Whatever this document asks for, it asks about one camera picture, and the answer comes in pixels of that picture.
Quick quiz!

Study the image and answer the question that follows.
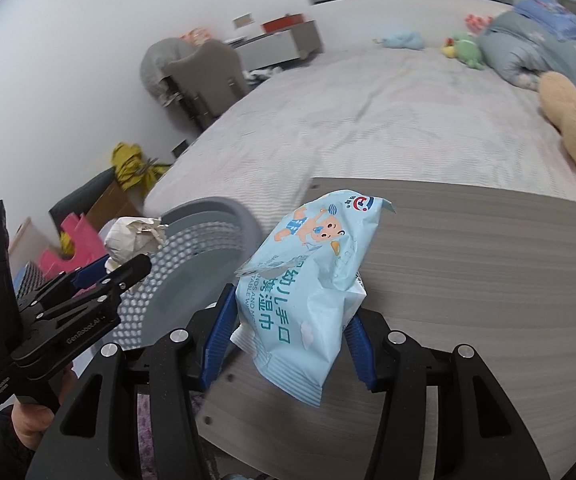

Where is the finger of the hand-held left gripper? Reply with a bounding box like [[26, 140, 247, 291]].
[[30, 254, 153, 325], [15, 255, 111, 307]]

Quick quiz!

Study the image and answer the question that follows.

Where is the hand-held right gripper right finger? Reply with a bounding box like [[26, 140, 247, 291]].
[[343, 310, 551, 480]]

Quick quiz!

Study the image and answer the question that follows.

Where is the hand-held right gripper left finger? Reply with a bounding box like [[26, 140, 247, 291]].
[[27, 284, 241, 480]]

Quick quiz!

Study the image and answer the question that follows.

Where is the white paper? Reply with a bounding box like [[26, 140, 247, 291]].
[[103, 216, 169, 273]]

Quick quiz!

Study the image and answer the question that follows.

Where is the grey perforated plastic basket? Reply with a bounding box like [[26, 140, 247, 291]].
[[118, 196, 265, 352]]

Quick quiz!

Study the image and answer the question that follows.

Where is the light blue wet wipes packet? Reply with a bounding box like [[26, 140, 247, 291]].
[[231, 189, 397, 408]]

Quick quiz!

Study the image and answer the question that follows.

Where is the person's left forearm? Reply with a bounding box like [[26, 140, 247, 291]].
[[0, 405, 36, 480]]

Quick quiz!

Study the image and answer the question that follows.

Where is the person's left hand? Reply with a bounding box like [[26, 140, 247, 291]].
[[12, 362, 78, 448]]

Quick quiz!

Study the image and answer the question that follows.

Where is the pink foam piece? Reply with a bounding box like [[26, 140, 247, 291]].
[[38, 212, 108, 276]]

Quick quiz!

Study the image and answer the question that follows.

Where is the black white checkered box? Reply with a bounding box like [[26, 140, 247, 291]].
[[15, 260, 51, 306]]

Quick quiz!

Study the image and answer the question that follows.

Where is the brown cardboard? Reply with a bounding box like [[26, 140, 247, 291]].
[[85, 180, 145, 233]]

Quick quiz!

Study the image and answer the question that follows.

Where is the dark flat panel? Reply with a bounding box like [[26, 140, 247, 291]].
[[49, 167, 119, 233]]

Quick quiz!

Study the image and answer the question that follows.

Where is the yellow bag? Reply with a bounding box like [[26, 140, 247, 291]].
[[112, 142, 171, 192]]

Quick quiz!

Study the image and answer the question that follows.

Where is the grey cloth bundle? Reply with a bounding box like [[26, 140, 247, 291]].
[[140, 37, 193, 106]]

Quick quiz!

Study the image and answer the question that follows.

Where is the grey chair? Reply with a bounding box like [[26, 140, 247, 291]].
[[160, 40, 251, 133]]

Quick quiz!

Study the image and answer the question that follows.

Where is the grey bed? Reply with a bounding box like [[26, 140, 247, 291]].
[[143, 0, 576, 211]]

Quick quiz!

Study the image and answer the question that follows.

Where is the pink orange toy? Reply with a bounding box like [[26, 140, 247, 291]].
[[180, 27, 211, 45]]

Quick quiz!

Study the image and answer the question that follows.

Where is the grey nightstand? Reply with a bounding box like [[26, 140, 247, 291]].
[[228, 19, 325, 71]]

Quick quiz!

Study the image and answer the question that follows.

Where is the red box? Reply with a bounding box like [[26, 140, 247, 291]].
[[261, 12, 305, 33]]

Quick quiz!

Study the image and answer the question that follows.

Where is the light blue plush toy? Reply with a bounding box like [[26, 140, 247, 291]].
[[373, 30, 425, 51]]

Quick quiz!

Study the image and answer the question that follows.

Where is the green frog plush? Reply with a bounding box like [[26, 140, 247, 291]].
[[440, 31, 484, 71]]

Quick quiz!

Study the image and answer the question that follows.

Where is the blue floral quilt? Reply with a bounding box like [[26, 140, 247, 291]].
[[478, 10, 576, 92]]

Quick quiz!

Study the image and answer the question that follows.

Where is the pink plush toy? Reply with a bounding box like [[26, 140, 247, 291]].
[[464, 12, 493, 32]]

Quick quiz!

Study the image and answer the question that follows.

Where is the blue printed pillow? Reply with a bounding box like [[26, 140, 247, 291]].
[[512, 0, 576, 43]]

